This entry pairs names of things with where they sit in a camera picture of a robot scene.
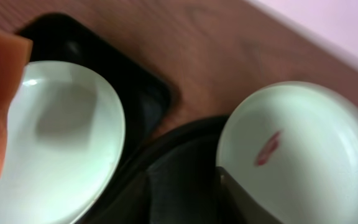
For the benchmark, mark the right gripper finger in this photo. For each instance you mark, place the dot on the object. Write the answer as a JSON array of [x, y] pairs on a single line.
[[235, 205]]

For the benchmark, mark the round black tray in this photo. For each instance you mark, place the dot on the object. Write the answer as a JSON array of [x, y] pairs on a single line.
[[172, 180]]

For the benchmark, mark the light blue plate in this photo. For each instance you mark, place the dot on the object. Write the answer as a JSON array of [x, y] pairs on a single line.
[[66, 130], [293, 147]]

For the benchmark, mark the light blue plate top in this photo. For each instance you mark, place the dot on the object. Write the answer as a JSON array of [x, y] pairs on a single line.
[[293, 147]]

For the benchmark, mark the rectangular black tray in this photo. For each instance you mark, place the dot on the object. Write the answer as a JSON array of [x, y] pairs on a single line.
[[146, 99]]

